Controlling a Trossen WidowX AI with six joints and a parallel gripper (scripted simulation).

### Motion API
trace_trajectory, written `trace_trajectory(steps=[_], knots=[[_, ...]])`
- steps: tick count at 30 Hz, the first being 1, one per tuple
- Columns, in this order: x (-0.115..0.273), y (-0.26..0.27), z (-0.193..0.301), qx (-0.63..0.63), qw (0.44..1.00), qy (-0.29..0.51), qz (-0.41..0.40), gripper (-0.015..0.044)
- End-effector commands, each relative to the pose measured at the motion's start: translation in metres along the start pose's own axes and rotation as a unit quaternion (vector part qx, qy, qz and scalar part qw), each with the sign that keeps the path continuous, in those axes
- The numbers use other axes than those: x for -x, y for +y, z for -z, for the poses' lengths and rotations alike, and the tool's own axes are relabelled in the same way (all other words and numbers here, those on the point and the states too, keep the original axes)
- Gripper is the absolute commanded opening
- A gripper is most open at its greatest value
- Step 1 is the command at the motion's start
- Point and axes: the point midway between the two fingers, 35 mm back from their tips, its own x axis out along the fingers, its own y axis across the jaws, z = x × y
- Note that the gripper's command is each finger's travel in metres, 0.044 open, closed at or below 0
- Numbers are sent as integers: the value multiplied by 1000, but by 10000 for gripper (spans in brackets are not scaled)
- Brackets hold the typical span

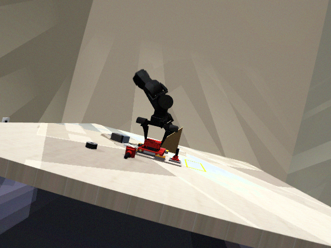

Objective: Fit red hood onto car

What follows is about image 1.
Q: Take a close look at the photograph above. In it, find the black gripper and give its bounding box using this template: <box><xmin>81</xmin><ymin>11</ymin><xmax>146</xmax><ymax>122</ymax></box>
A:
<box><xmin>136</xmin><ymin>108</ymin><xmax>178</xmax><ymax>146</ymax></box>

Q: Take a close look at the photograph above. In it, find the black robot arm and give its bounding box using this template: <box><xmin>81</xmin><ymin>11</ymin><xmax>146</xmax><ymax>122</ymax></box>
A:
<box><xmin>133</xmin><ymin>69</ymin><xmax>174</xmax><ymax>126</ymax></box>

